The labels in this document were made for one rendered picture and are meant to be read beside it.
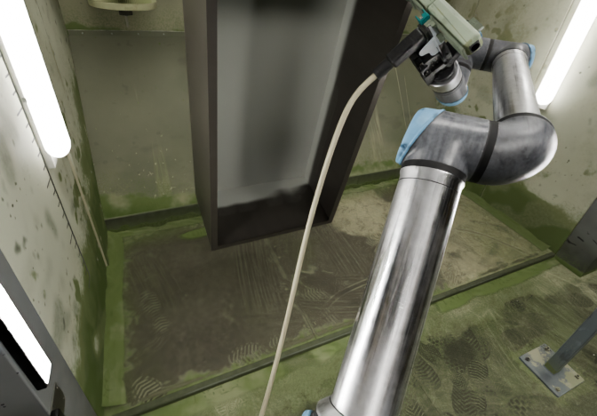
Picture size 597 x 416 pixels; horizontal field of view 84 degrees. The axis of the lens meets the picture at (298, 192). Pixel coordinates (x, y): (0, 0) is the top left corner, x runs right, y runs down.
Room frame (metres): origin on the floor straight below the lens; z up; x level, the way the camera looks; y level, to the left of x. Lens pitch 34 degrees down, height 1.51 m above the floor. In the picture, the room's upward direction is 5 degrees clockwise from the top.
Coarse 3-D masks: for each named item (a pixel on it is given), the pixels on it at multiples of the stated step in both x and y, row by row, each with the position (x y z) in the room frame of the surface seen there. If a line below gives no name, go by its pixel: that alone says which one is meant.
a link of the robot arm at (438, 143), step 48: (432, 144) 0.54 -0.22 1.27; (480, 144) 0.53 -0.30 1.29; (432, 192) 0.48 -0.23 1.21; (384, 240) 0.45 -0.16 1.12; (432, 240) 0.42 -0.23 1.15; (384, 288) 0.38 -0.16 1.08; (432, 288) 0.38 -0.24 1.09; (384, 336) 0.32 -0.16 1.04; (336, 384) 0.29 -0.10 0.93; (384, 384) 0.27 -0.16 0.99
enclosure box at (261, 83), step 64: (192, 0) 1.02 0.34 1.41; (256, 0) 1.29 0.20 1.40; (320, 0) 1.40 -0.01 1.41; (384, 0) 1.26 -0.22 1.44; (192, 64) 1.10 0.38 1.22; (256, 64) 1.34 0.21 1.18; (320, 64) 1.47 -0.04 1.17; (192, 128) 1.23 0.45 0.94; (256, 128) 1.40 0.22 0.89; (320, 128) 1.52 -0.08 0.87; (256, 192) 1.42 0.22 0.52
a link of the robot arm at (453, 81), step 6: (456, 60) 0.99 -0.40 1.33; (456, 66) 0.98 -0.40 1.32; (456, 72) 0.97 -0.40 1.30; (450, 78) 0.96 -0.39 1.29; (456, 78) 0.96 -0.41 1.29; (432, 84) 0.98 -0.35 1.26; (438, 84) 0.97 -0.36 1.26; (444, 84) 0.96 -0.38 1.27; (450, 84) 0.96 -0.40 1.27; (456, 84) 0.98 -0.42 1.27; (438, 90) 0.98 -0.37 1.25; (444, 90) 0.98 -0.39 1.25
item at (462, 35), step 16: (416, 0) 0.92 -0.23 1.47; (432, 0) 0.90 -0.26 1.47; (432, 16) 0.86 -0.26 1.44; (448, 16) 0.84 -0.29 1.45; (416, 32) 0.87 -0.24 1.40; (448, 32) 0.81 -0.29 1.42; (464, 32) 0.79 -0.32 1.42; (400, 48) 0.87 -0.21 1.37; (416, 48) 0.86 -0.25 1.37; (464, 48) 0.77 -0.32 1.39; (384, 64) 0.86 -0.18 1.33; (400, 64) 0.87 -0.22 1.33
